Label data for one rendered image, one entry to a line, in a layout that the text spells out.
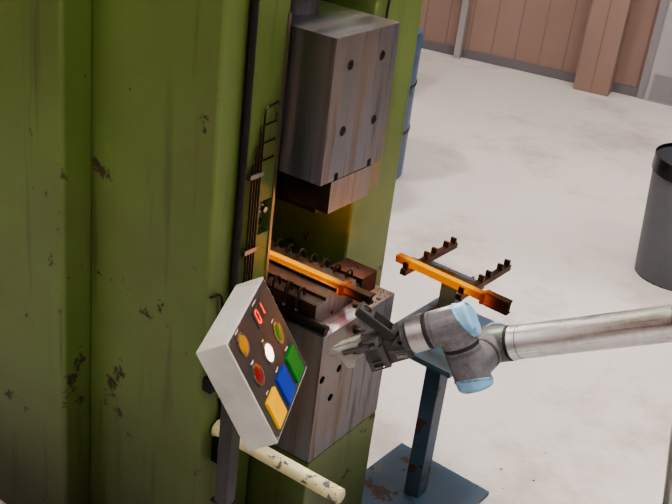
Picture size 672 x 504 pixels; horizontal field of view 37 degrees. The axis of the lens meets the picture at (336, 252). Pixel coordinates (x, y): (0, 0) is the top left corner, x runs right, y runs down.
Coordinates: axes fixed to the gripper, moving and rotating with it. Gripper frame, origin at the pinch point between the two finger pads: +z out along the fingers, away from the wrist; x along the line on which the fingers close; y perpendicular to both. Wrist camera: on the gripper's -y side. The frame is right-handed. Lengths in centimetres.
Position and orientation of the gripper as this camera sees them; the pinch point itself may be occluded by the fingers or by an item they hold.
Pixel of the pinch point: (331, 350)
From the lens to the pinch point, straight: 252.8
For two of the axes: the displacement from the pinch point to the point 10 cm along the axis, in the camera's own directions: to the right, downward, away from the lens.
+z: -9.0, 2.9, 3.2
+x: 1.8, -4.2, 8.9
